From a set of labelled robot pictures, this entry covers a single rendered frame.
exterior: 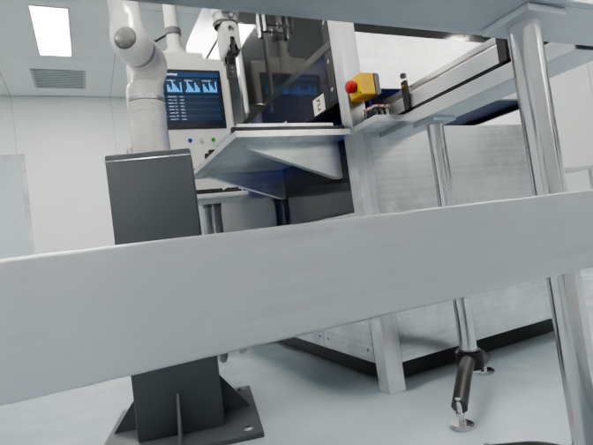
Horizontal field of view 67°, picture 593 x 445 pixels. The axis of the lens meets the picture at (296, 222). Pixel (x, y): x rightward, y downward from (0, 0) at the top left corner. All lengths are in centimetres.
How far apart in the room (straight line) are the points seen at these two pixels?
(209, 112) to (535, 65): 186
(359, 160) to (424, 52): 52
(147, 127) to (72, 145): 551
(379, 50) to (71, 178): 570
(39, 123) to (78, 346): 672
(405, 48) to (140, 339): 151
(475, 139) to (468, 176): 15
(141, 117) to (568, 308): 125
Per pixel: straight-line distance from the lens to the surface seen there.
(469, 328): 147
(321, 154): 157
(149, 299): 45
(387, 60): 171
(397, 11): 74
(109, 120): 714
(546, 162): 82
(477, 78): 129
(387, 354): 156
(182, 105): 244
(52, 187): 692
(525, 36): 86
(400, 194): 159
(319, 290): 50
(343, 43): 163
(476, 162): 186
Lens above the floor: 53
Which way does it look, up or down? 2 degrees up
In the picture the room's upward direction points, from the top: 8 degrees counter-clockwise
